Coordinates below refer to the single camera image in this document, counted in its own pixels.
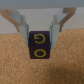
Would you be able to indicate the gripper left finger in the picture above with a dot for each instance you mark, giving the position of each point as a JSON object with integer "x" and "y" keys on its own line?
{"x": 19, "y": 20}

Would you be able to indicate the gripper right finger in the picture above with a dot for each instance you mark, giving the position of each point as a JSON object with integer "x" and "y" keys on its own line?
{"x": 58, "y": 22}

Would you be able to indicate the purple block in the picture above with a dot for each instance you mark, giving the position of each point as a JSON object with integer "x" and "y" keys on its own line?
{"x": 39, "y": 44}

